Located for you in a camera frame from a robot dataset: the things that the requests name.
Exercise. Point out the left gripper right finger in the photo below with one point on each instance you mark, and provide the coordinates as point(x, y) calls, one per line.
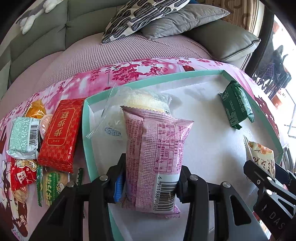
point(233, 219)

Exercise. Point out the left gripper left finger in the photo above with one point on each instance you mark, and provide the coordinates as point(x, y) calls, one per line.
point(64, 218)

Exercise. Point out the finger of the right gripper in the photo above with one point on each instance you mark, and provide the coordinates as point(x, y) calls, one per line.
point(284, 176)
point(259, 177)

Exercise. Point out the cream calligraphy snack pack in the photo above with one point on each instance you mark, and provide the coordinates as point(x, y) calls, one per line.
point(261, 155)

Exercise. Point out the red nice snack pack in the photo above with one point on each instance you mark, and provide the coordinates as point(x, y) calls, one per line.
point(23, 173)

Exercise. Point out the red patterned flat pack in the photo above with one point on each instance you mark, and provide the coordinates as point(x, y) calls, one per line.
point(58, 146)

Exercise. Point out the dark green biscuit pack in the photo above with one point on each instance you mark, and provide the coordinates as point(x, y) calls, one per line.
point(236, 105)

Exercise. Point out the light green foil pack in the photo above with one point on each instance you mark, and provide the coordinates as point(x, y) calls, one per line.
point(24, 138)

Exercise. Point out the clear bag white pastry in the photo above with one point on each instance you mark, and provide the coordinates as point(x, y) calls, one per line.
point(111, 123)

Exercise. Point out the pink barcode snack pack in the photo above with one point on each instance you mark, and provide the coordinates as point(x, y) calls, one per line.
point(154, 156)

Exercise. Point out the clear green biscuit pack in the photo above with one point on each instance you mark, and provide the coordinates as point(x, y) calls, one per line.
point(50, 183)

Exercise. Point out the teal white cardboard tray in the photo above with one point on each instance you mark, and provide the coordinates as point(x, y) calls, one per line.
point(213, 149)

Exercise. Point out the jelly cup pink lid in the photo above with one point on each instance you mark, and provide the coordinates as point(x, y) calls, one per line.
point(44, 124)

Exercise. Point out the yellow orange snack pack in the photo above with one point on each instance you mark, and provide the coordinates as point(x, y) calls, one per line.
point(35, 109)

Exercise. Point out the cartoon print pink cloth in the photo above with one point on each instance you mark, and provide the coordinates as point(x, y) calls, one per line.
point(17, 219)

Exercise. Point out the patterned beige curtain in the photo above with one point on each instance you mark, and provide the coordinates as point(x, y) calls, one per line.
point(247, 14)

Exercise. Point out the pink textured sofa cover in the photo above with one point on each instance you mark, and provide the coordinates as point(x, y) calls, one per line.
point(89, 54)

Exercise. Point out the grey cushion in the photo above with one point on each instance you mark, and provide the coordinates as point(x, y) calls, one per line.
point(187, 18)

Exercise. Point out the grey green sofa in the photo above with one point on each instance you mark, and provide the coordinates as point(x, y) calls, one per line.
point(58, 39)

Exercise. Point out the grey white plush dog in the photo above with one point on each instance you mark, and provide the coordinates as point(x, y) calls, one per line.
point(26, 21)

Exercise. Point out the black white patterned pillow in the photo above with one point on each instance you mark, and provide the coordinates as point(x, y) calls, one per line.
point(135, 15)

